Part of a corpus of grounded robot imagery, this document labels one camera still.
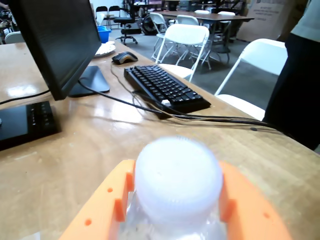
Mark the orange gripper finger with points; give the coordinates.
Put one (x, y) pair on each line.
(100, 207)
(250, 212)

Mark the clear water bottle white cap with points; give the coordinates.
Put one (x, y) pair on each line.
(177, 180)

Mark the black flat device box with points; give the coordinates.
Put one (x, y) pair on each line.
(15, 125)

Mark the small white plug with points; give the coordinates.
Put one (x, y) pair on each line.
(166, 102)

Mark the standing person dark trousers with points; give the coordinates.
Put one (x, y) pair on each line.
(295, 87)

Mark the black keyboard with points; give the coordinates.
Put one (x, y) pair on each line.
(165, 85)

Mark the black computer mouse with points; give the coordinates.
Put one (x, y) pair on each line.
(125, 58)

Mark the white folding chair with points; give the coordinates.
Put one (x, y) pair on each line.
(185, 35)
(262, 55)
(156, 20)
(13, 37)
(187, 20)

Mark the stack of white paper plates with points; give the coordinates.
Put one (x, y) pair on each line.
(106, 48)

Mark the blue plastic bin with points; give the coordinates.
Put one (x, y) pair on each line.
(103, 33)

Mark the black computer monitor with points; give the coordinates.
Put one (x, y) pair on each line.
(57, 37)

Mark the black office chair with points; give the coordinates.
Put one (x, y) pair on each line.
(123, 20)

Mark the black floor fan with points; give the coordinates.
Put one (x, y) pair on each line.
(150, 25)

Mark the black folding chair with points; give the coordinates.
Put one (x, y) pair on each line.
(101, 10)
(114, 9)

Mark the brown cardboard box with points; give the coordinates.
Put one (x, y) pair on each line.
(265, 15)

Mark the brown folding table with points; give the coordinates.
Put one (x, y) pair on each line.
(212, 16)

